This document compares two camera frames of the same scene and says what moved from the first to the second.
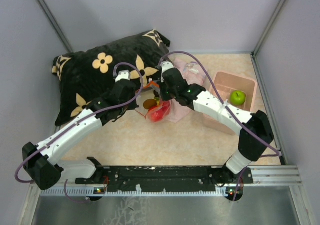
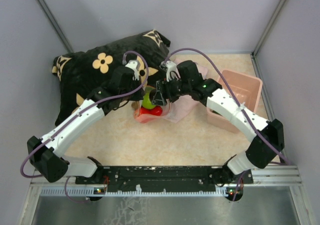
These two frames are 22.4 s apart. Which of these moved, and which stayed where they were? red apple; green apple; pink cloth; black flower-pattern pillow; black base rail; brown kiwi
Moved: green apple; brown kiwi; red apple
Stayed: black flower-pattern pillow; black base rail; pink cloth
